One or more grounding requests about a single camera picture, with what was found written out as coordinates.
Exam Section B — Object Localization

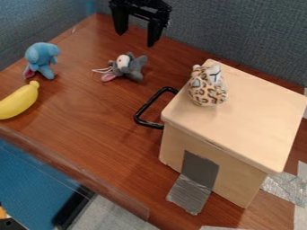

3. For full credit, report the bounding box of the blue plush elephant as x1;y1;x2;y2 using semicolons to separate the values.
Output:
22;41;62;81

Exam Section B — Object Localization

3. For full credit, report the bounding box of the silver tape patch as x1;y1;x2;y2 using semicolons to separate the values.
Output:
259;160;307;208

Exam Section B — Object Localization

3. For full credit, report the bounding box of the drawer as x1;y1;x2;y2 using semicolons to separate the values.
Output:
133;86;180;130

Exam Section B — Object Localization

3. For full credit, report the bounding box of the grey plush mouse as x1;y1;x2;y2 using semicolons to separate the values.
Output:
91;51;150;84

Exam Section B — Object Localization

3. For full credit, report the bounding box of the cabinet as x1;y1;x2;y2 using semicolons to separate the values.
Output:
157;57;307;209

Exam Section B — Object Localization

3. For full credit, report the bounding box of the grey tape strip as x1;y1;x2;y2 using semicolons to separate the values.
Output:
164;149;221;217

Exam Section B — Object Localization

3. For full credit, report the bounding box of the yellow toy banana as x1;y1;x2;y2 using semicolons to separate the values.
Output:
0;80;41;121

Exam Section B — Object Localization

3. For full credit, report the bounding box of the leopard print plush animal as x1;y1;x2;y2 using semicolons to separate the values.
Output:
187;62;230;107

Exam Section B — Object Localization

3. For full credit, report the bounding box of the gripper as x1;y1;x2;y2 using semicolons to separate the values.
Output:
108;0;174;49

